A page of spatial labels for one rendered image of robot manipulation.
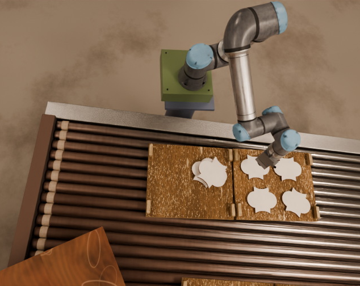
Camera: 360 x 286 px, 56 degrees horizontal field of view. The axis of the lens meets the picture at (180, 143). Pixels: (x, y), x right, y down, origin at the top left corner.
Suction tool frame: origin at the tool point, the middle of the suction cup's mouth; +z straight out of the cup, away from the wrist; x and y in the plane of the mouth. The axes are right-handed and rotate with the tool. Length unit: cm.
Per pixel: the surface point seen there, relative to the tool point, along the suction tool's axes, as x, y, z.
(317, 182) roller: -26.8, 21.5, 11.0
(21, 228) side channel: 45, -99, 8
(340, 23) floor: 45, 227, 103
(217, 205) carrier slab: -1.4, -27.3, 9.3
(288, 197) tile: -21.3, 1.8, 8.2
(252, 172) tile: -1.1, -2.9, 8.2
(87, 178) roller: 47, -65, 11
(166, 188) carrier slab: 20.0, -40.6, 9.3
